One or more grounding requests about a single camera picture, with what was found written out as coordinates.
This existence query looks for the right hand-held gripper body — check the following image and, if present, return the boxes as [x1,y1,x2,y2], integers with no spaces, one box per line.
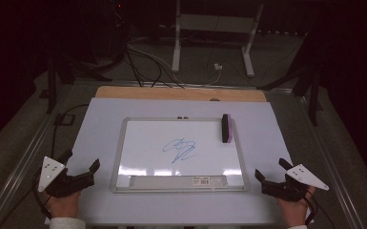
[260,163,330,203]

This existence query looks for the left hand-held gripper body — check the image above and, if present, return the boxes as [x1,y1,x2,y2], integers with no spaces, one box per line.
[37,156,95,198]

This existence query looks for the purple and black whiteboard eraser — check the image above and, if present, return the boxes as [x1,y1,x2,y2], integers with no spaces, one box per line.
[220,113,234,144]

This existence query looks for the silver framed whiteboard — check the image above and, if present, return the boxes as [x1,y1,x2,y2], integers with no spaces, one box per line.
[109,116,250,195]

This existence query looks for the person's left hand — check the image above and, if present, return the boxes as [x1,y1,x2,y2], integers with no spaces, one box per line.
[45,191,82,219]

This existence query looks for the person's right hand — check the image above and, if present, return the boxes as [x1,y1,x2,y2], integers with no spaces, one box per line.
[276,186,316,228]

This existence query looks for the black square floor plate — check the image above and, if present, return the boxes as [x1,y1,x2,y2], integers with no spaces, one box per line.
[53,113,76,127]

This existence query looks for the white table mat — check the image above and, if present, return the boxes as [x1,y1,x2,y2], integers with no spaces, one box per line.
[66,96,315,227]

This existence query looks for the black tripod stand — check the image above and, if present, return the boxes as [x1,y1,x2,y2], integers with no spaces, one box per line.
[39,47,112,115]
[256,31,323,127]

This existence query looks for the wooden table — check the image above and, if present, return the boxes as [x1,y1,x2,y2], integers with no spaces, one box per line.
[94,85,268,103]

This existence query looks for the white metal stand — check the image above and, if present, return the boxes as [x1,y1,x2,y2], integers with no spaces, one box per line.
[171,0,265,78]

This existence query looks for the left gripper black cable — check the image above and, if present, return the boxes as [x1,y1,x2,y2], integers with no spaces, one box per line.
[31,170,53,221]

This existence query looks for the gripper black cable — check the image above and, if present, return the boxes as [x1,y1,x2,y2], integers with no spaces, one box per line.
[31,170,53,221]
[303,190,319,227]

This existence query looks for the thin black floor cable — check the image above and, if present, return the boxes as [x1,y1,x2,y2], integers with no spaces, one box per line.
[51,103,91,159]

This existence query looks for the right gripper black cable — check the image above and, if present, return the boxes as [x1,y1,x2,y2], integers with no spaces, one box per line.
[303,190,319,227]

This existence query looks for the black floor cables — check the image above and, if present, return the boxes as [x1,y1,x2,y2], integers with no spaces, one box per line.
[124,42,185,89]

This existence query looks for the white floor cable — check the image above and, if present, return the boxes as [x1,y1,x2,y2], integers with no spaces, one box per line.
[127,37,222,88]

